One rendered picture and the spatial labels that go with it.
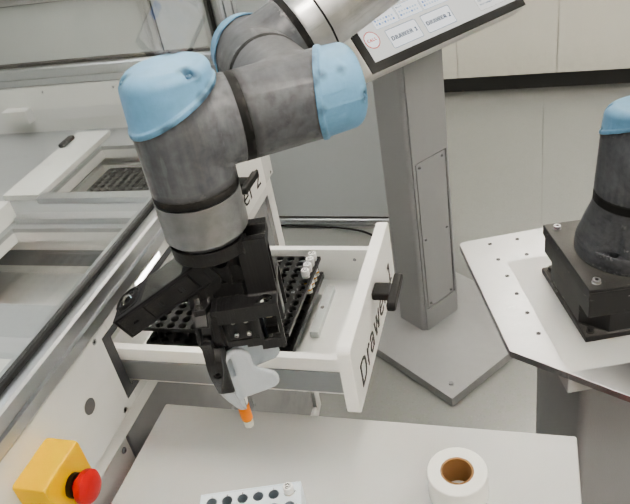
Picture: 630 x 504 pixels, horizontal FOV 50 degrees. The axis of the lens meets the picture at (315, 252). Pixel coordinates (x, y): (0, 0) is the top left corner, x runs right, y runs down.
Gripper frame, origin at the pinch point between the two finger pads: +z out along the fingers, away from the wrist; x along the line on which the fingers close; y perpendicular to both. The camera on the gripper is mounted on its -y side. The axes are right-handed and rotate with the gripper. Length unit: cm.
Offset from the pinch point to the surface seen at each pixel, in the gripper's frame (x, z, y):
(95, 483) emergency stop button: -1.2, 9.4, -18.1
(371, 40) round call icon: 97, -5, 26
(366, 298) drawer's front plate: 19.0, 4.6, 15.4
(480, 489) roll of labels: -3.0, 17.0, 24.8
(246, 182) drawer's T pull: 60, 6, -3
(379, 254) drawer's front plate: 28.7, 4.7, 18.3
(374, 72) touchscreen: 92, 0, 25
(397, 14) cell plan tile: 105, -7, 33
